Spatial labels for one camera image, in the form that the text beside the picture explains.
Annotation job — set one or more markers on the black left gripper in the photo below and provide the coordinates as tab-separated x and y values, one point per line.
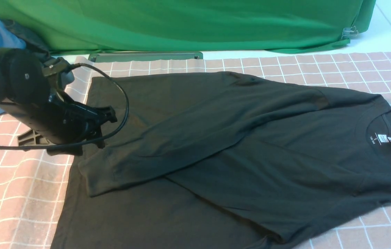
60	125

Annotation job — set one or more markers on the dark gray long-sleeve top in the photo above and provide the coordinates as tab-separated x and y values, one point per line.
228	161

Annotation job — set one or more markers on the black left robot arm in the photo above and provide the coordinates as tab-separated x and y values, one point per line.
33	93

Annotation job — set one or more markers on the green metal bar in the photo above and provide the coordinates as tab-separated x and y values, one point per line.
142	56

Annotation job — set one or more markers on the pink checkered tablecloth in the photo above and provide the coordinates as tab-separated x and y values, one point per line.
33	184

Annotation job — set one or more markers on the dark crumpled garment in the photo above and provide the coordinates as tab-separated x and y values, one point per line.
34	43

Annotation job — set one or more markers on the green backdrop cloth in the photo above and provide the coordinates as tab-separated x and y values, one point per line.
281	26

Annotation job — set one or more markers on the metal binder clip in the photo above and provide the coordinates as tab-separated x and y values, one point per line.
349	32

